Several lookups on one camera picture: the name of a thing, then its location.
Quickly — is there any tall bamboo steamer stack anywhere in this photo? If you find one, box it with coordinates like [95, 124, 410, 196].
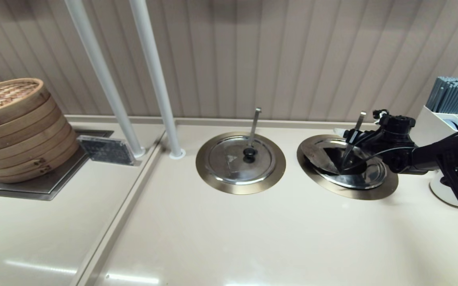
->
[0, 78, 80, 184]

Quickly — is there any grey chopsticks bundle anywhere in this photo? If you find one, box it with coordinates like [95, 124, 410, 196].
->
[427, 77, 458, 116]

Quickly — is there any recessed steel tray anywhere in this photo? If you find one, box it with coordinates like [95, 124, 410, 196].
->
[0, 129, 114, 201]

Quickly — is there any black cable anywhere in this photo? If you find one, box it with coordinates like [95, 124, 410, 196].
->
[341, 126, 458, 172]

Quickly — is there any white slanted pole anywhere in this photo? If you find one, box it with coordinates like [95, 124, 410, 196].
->
[130, 0, 186, 160]
[64, 0, 146, 158]

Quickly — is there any steel ladle handle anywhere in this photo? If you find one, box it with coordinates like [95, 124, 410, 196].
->
[247, 108, 262, 148]
[340, 111, 367, 171]

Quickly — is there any white utensil holder box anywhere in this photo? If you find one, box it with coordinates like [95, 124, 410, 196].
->
[412, 105, 458, 139]

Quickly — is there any folding steel pot lid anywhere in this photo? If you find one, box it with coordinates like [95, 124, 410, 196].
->
[301, 138, 387, 189]

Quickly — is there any white round container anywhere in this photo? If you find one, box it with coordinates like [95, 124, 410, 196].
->
[430, 171, 458, 208]

